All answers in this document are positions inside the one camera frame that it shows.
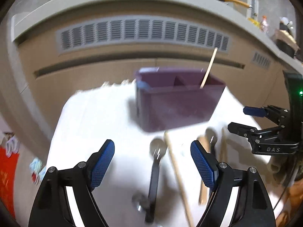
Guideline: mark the wooden spoon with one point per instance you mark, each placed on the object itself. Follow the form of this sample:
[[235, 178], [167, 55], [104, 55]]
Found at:
[[203, 189]]

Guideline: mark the small metal spoon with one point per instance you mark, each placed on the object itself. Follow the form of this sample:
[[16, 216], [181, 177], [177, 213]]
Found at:
[[140, 202]]

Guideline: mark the dark black handled spoon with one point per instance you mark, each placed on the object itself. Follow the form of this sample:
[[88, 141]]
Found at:
[[211, 137]]

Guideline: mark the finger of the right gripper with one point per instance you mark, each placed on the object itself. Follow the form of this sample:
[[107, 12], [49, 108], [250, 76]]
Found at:
[[270, 141], [272, 113]]

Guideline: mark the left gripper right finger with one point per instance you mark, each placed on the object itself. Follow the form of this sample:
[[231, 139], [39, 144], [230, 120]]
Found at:
[[253, 206]]

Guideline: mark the black handled metal spoon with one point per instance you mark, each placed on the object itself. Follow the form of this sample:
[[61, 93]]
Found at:
[[158, 149]]

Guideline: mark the dark pot on counter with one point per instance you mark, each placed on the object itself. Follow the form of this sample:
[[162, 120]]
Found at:
[[285, 40]]

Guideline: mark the purple plastic utensil holder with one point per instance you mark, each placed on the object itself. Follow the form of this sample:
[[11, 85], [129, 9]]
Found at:
[[168, 98]]

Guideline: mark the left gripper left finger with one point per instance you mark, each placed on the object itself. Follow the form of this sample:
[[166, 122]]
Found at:
[[51, 206]]

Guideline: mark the long wooden chopstick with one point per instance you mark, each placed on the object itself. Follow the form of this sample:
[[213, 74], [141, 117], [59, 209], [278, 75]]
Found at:
[[179, 181]]

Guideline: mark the wooden chopstick in holder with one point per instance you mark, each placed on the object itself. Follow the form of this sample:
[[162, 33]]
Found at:
[[209, 68]]

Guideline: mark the red object at left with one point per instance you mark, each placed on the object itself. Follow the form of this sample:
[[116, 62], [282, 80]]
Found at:
[[7, 169]]

